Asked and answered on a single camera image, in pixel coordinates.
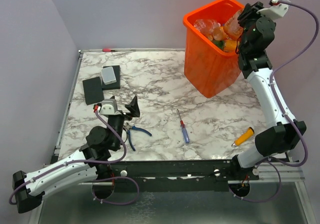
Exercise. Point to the black flat block rear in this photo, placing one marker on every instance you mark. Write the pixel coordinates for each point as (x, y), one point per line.
(114, 86)

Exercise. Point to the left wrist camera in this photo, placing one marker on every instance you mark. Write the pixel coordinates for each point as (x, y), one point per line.
(108, 107)

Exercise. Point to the white box device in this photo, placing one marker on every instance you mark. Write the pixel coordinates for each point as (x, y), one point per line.
(108, 75)

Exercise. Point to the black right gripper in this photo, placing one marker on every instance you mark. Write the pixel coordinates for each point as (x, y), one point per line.
(250, 11)

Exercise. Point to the right aluminium frame rail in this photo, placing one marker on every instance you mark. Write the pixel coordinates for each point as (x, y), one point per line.
(269, 173)

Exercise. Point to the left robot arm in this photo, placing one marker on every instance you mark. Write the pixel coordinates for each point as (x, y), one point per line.
(103, 146)

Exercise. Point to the black flat block front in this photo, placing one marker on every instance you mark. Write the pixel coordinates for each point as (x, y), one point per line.
(93, 92)

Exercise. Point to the red marker pen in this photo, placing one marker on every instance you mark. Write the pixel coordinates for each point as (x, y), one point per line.
(107, 50)

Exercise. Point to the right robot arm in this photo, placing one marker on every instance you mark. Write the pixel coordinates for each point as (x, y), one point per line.
(283, 131)

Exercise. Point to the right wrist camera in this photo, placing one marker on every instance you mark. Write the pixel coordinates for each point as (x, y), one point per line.
(277, 9)

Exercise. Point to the red blue screwdriver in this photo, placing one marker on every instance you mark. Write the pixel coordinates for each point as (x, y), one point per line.
(183, 129)

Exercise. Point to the tall orange label tea bottle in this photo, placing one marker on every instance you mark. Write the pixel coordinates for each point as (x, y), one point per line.
(232, 27)

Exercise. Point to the small orange juice bottle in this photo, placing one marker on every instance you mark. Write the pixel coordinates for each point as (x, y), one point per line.
(219, 34)

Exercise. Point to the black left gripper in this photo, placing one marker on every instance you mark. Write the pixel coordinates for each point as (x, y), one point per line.
(133, 108)

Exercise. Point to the orange plastic bin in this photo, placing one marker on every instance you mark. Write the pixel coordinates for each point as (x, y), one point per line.
(209, 69)

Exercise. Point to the yellow utility knife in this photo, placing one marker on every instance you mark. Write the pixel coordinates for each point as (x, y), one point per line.
(244, 137)

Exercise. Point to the green plastic bottle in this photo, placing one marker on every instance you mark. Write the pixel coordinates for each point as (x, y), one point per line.
(219, 43)

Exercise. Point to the blue handled pliers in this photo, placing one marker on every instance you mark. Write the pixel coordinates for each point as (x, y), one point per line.
(132, 134)

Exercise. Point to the clear white-cap bottle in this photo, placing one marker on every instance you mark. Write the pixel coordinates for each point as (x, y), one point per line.
(206, 26)

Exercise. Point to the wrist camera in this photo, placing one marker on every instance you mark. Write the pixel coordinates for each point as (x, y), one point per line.
(277, 9)
(108, 107)

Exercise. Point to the black flat block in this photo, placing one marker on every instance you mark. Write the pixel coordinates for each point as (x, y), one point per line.
(93, 92)
(114, 86)

